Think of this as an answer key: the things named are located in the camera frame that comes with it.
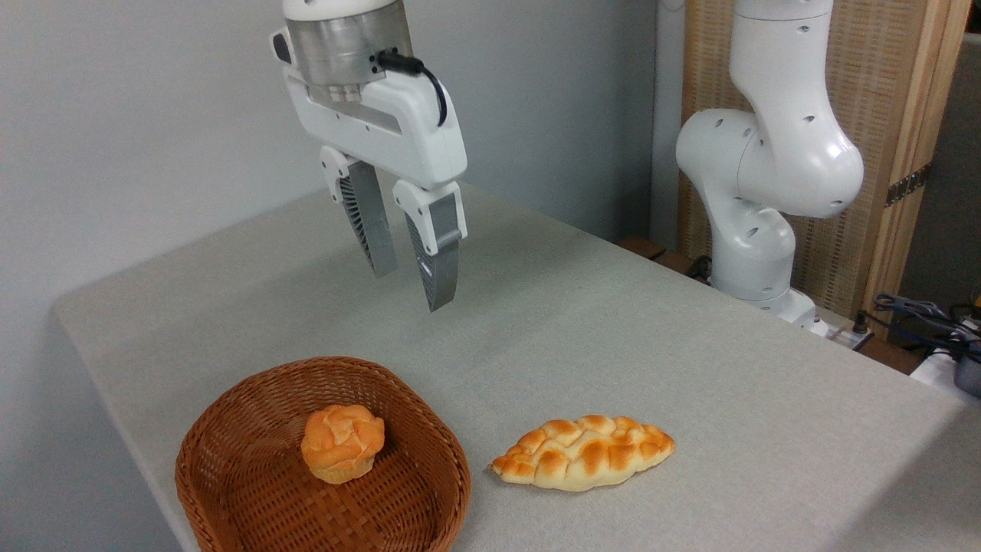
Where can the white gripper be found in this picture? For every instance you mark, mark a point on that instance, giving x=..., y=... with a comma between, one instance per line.
x=414, y=134

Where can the round muffin bread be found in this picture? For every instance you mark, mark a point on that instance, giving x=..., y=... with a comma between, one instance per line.
x=341, y=443

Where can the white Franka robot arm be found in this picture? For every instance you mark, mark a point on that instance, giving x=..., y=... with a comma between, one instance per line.
x=774, y=161

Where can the long braided bread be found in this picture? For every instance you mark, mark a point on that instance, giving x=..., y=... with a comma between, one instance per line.
x=586, y=454

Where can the brown wicker basket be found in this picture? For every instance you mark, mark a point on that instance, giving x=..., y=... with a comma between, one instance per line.
x=260, y=491

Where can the metal screen hinge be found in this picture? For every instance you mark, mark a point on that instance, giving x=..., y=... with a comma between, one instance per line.
x=908, y=185

